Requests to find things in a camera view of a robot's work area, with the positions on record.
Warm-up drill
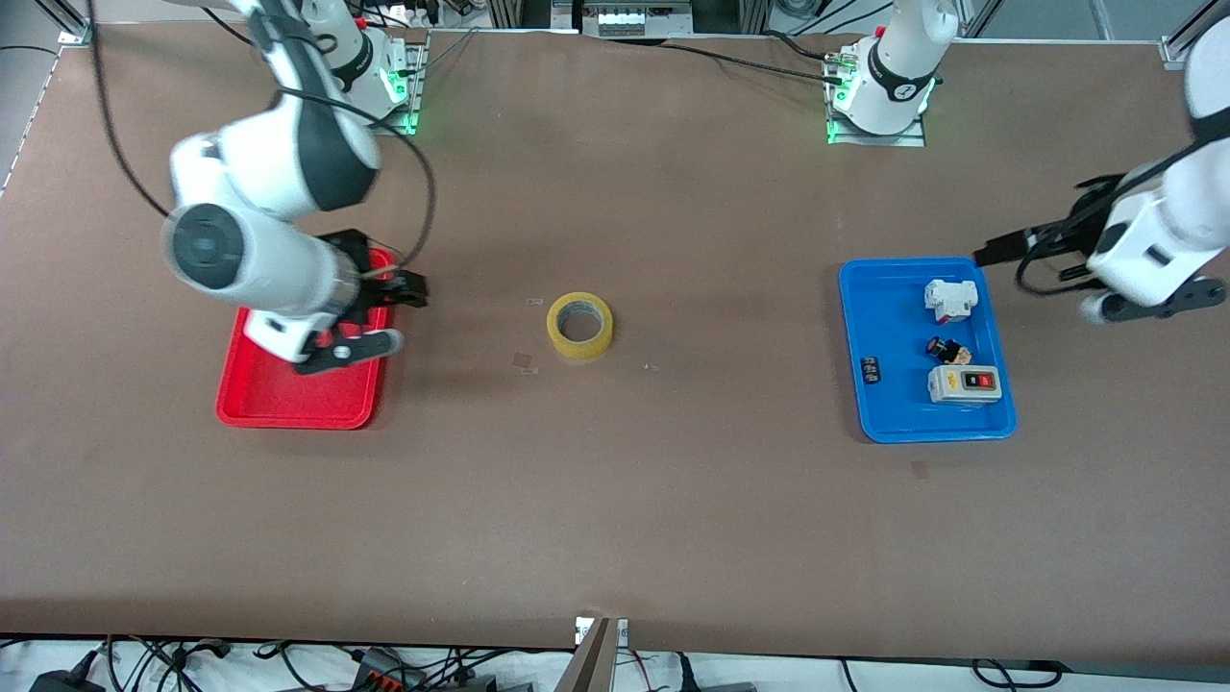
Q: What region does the yellow tape roll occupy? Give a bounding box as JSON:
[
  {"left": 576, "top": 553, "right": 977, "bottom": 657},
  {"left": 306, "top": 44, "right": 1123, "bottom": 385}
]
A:
[{"left": 546, "top": 291, "right": 614, "bottom": 362}]

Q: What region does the white circuit breaker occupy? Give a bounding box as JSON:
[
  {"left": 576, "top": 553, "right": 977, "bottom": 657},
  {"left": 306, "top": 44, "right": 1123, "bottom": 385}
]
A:
[{"left": 923, "top": 279, "right": 979, "bottom": 325}]

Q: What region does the red plastic tray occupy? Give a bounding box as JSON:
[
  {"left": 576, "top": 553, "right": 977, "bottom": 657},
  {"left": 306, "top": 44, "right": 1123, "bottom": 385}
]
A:
[{"left": 215, "top": 245, "right": 397, "bottom": 431}]

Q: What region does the blue plastic tray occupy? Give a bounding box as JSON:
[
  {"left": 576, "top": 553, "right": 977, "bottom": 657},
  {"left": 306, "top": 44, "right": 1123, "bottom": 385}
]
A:
[{"left": 838, "top": 256, "right": 1018, "bottom": 445}]

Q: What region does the orange black power strip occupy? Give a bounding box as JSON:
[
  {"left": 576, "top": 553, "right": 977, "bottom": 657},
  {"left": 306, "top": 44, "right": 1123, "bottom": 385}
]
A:
[{"left": 351, "top": 646, "right": 429, "bottom": 692}]

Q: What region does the black power adapter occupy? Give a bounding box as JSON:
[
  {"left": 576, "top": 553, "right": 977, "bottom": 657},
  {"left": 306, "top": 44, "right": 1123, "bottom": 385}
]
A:
[{"left": 29, "top": 668, "right": 107, "bottom": 692}]

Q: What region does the thin black cable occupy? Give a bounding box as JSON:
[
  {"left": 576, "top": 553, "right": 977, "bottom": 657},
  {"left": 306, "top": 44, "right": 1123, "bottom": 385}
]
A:
[{"left": 1016, "top": 231, "right": 1092, "bottom": 297}]

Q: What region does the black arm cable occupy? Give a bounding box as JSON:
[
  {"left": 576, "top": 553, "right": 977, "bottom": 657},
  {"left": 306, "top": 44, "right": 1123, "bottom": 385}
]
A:
[
  {"left": 277, "top": 86, "right": 437, "bottom": 272},
  {"left": 85, "top": 0, "right": 176, "bottom": 220}
]

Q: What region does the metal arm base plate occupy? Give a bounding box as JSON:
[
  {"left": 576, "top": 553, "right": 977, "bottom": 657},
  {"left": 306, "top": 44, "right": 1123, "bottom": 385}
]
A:
[
  {"left": 370, "top": 27, "right": 431, "bottom": 137},
  {"left": 824, "top": 43, "right": 928, "bottom": 148}
]

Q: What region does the grey on-off switch box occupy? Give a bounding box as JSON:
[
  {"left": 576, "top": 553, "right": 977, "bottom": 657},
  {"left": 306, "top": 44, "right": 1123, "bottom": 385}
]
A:
[{"left": 927, "top": 365, "right": 1002, "bottom": 408}]

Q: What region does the grey tabletop cable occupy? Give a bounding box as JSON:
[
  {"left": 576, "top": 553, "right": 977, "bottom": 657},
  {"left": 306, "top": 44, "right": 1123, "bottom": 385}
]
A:
[{"left": 411, "top": 27, "right": 481, "bottom": 80}]

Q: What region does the black tabletop cable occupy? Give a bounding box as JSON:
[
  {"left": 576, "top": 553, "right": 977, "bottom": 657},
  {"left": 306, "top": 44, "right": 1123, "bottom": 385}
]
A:
[{"left": 661, "top": 38, "right": 839, "bottom": 84}]

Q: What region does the aluminium frame rack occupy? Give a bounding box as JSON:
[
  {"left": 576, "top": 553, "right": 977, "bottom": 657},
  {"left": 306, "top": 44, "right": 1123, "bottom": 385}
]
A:
[{"left": 485, "top": 0, "right": 770, "bottom": 39}]

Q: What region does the aluminium profile post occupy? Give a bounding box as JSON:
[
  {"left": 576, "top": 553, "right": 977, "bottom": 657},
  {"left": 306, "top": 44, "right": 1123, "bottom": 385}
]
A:
[{"left": 557, "top": 618, "right": 621, "bottom": 692}]

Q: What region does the black floor cable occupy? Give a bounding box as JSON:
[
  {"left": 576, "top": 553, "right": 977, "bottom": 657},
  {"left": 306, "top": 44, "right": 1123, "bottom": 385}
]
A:
[{"left": 971, "top": 657, "right": 1066, "bottom": 689}]

